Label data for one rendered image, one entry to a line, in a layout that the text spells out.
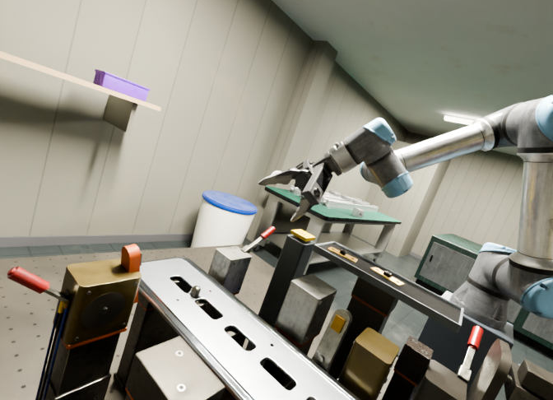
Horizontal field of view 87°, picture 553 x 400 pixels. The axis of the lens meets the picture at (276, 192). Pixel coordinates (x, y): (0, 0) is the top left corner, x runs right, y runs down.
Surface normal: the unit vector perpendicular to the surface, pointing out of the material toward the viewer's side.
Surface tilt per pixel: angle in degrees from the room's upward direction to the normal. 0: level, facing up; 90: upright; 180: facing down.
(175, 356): 0
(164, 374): 0
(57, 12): 90
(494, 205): 90
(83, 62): 90
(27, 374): 0
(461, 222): 90
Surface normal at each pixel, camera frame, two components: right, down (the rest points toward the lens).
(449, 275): -0.63, -0.10
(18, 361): 0.33, -0.93
